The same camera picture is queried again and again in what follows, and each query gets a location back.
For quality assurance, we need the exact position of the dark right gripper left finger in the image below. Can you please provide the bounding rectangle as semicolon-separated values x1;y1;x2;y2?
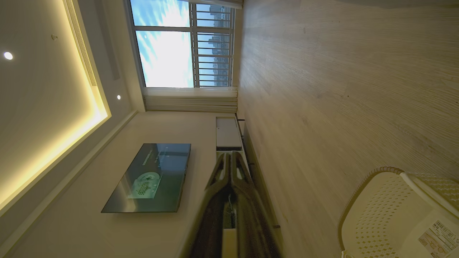
186;152;232;258

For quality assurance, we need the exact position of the beige pleated curtain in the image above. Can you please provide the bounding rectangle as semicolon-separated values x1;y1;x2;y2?
143;87;238;114

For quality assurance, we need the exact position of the white barcode label sticker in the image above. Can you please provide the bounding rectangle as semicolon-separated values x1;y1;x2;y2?
418;219;459;258

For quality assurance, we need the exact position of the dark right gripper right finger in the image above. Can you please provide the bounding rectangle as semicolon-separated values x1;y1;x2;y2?
229;151;284;258

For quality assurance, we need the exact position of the metal window safety railing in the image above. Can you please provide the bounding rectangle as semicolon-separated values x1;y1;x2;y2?
191;3;234;87

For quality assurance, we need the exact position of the large glass window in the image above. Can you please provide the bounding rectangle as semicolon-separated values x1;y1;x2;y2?
124;0;244;89

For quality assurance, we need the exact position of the linear ceiling air vent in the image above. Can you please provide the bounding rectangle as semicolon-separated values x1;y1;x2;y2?
64;0;98;87

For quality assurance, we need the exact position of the warm ceiling cove light strip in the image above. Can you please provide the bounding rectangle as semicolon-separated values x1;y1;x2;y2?
0;0;109;212

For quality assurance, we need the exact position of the beige plastic laundry basket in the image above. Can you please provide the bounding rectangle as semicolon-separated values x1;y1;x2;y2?
338;167;459;258

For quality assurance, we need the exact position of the wall mounted flat television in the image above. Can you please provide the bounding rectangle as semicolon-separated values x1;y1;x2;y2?
101;143;191;214

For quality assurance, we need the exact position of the white low tv cabinet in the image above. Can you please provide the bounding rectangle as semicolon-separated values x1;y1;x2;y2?
215;114;282;230

